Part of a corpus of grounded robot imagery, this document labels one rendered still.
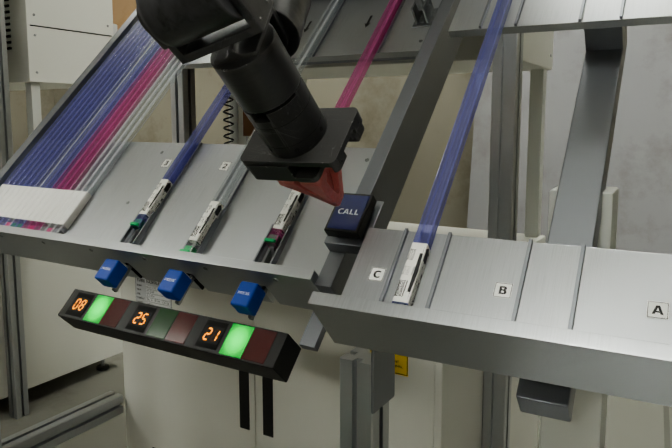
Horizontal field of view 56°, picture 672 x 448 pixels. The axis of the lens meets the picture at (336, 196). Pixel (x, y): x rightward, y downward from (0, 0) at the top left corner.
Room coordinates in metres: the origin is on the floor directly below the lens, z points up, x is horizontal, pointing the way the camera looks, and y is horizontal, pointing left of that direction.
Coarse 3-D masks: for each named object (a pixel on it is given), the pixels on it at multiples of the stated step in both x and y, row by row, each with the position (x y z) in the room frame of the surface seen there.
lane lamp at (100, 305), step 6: (96, 300) 0.77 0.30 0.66; (102, 300) 0.77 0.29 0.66; (108, 300) 0.76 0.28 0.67; (96, 306) 0.76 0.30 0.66; (102, 306) 0.76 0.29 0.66; (108, 306) 0.76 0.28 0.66; (90, 312) 0.76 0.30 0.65; (96, 312) 0.76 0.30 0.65; (102, 312) 0.75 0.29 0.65; (84, 318) 0.76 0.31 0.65; (90, 318) 0.75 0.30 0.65; (96, 318) 0.75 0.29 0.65
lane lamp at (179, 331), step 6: (180, 312) 0.71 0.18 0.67; (180, 318) 0.70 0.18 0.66; (186, 318) 0.70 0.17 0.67; (192, 318) 0.69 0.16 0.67; (174, 324) 0.70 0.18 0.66; (180, 324) 0.69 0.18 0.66; (186, 324) 0.69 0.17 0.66; (192, 324) 0.69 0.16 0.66; (174, 330) 0.69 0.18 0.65; (180, 330) 0.69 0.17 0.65; (186, 330) 0.68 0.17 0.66; (168, 336) 0.69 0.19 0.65; (174, 336) 0.68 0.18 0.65; (180, 336) 0.68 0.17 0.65; (186, 336) 0.68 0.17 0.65; (180, 342) 0.67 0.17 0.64
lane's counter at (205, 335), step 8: (208, 320) 0.68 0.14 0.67; (208, 328) 0.67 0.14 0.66; (216, 328) 0.67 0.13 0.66; (224, 328) 0.67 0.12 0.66; (200, 336) 0.67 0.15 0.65; (208, 336) 0.67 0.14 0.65; (216, 336) 0.66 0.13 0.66; (200, 344) 0.66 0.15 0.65; (208, 344) 0.66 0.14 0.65; (216, 344) 0.65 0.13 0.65
